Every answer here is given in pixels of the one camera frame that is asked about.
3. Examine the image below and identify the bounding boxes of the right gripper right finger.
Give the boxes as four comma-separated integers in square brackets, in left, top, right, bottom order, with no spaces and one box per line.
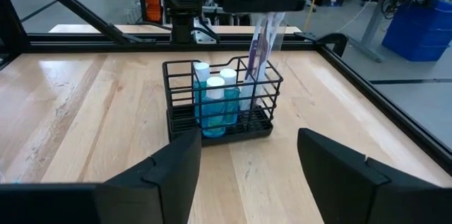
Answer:
[297,127,441,224]

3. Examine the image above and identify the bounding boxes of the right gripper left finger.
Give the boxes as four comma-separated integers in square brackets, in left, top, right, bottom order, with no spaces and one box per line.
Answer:
[105,127,203,224]

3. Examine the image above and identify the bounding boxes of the blue plastic bin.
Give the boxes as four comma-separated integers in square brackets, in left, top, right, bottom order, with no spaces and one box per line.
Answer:
[381,0,452,63]

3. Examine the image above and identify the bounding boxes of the thin orange-yellow cable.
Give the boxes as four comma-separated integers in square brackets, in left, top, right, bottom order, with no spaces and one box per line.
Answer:
[302,0,323,33]

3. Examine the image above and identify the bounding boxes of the black wire caddy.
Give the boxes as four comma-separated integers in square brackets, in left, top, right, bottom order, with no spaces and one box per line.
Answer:
[162,55,285,148]

